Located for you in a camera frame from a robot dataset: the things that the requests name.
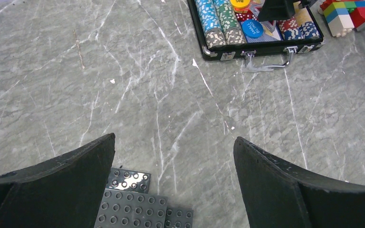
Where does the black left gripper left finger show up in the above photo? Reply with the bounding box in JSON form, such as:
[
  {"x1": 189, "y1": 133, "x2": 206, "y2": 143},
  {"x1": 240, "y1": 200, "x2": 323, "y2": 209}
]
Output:
[{"x1": 0, "y1": 133, "x2": 115, "y2": 228}]

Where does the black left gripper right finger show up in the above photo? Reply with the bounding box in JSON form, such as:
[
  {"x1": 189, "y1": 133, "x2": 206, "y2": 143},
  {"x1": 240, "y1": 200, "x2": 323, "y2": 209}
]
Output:
[{"x1": 233, "y1": 137, "x2": 365, "y2": 228}]

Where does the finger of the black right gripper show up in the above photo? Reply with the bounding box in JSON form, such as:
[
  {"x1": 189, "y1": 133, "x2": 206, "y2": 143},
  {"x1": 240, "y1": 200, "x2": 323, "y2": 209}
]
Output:
[{"x1": 257, "y1": 0, "x2": 295, "y2": 21}]

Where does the black poker chip case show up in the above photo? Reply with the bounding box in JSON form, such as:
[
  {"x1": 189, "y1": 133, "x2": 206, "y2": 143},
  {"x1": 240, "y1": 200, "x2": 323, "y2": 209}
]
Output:
[{"x1": 188, "y1": 0, "x2": 325, "y2": 72}]

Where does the red die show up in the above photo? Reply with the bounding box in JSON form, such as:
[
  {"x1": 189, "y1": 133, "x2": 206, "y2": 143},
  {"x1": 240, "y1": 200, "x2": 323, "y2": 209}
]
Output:
[{"x1": 235, "y1": 11, "x2": 258, "y2": 22}]

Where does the blue small blind button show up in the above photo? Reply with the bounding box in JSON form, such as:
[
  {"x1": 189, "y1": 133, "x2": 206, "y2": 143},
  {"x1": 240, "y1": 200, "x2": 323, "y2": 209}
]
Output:
[{"x1": 241, "y1": 19, "x2": 264, "y2": 39}]

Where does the yellow big blind button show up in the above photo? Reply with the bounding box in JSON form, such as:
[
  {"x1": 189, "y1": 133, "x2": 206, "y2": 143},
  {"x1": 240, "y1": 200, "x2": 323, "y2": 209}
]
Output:
[{"x1": 230, "y1": 0, "x2": 251, "y2": 9}]

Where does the black triangular all-in marker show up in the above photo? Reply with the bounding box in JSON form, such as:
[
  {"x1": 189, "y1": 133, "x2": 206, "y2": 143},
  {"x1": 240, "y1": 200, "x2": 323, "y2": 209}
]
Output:
[{"x1": 250, "y1": 5, "x2": 276, "y2": 33}]

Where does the red backed card deck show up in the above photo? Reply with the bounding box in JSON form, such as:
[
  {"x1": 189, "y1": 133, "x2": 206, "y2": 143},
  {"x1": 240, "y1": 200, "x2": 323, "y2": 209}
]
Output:
[{"x1": 233, "y1": 0, "x2": 265, "y2": 13}]

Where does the purple red blue chip stack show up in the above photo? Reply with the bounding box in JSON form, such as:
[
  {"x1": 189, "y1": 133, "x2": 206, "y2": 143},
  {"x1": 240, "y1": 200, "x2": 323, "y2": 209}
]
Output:
[{"x1": 277, "y1": 17, "x2": 303, "y2": 40}]

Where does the yellow and blue chip stack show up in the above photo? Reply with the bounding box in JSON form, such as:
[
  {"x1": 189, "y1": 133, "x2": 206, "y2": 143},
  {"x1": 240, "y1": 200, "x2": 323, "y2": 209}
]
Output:
[{"x1": 293, "y1": 1, "x2": 320, "y2": 39}]

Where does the green and grey chip stack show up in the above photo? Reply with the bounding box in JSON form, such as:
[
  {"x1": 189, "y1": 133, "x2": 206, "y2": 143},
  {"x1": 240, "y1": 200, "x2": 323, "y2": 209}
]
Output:
[{"x1": 213, "y1": 0, "x2": 247, "y2": 45}]

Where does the lower dark grey baseplate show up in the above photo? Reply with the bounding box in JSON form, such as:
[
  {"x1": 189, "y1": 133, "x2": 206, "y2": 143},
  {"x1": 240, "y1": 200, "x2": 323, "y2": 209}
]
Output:
[{"x1": 105, "y1": 168, "x2": 194, "y2": 228}]

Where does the large dark grey baseplate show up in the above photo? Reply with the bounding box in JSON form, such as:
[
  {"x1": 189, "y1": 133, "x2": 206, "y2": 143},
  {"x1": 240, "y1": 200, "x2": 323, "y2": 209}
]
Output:
[{"x1": 94, "y1": 189, "x2": 168, "y2": 228}]

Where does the blue and grey chip stack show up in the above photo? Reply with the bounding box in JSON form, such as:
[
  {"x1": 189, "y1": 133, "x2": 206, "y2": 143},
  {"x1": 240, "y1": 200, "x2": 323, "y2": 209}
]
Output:
[{"x1": 194, "y1": 0, "x2": 227, "y2": 48}]

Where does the colourful toy brick figure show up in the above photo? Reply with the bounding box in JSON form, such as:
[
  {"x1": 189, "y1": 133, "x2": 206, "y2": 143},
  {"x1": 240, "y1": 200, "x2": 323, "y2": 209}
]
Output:
[{"x1": 318, "y1": 0, "x2": 365, "y2": 37}]

